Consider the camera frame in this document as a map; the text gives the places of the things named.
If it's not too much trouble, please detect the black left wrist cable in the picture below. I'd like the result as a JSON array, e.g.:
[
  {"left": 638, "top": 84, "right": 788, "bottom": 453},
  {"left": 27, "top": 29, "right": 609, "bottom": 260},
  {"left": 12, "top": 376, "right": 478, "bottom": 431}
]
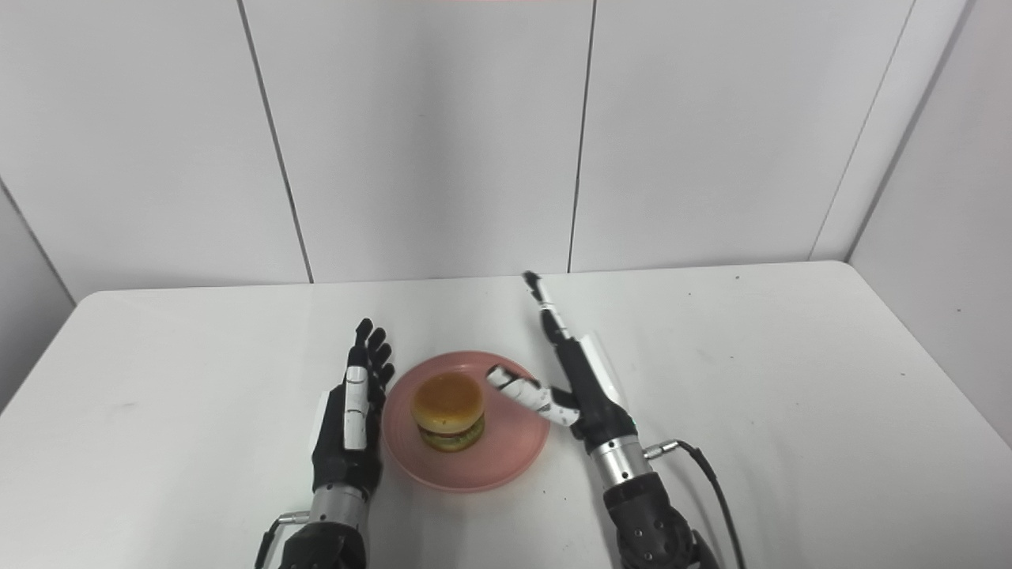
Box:
[{"left": 254, "top": 511, "right": 311, "bottom": 569}]

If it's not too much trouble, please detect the toy hamburger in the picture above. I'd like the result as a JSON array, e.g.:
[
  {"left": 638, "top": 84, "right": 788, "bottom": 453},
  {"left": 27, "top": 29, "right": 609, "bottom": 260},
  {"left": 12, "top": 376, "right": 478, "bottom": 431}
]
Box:
[{"left": 410, "top": 371, "right": 486, "bottom": 454}]

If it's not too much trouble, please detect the pink round plate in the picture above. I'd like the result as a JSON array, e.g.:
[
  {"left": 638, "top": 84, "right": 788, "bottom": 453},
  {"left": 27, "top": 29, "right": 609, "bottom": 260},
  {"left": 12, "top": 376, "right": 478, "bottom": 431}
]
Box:
[{"left": 382, "top": 351, "right": 552, "bottom": 494}]

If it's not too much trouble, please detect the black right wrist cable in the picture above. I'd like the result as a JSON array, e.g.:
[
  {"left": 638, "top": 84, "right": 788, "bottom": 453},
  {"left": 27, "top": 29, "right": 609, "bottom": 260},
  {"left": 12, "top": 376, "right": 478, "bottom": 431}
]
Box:
[{"left": 644, "top": 439, "right": 748, "bottom": 569}]

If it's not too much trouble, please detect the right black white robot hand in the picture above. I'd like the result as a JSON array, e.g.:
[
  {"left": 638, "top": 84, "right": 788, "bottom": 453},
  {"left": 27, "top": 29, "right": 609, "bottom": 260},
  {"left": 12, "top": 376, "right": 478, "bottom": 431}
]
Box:
[{"left": 485, "top": 271, "right": 638, "bottom": 455}]

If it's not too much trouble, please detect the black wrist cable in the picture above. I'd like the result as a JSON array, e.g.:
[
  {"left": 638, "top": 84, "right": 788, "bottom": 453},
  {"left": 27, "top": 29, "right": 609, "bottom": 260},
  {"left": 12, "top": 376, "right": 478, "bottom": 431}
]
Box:
[
  {"left": 254, "top": 511, "right": 311, "bottom": 569},
  {"left": 644, "top": 439, "right": 748, "bottom": 569}
]

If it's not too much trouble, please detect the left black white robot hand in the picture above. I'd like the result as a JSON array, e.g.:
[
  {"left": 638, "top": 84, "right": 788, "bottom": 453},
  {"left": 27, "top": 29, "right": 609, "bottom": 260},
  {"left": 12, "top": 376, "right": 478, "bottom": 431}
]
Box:
[{"left": 310, "top": 318, "right": 396, "bottom": 504}]

